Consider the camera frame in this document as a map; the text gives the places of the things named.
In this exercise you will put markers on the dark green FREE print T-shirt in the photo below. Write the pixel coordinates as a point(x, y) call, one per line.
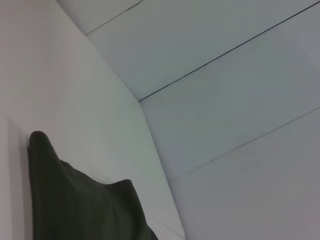
point(82, 200)

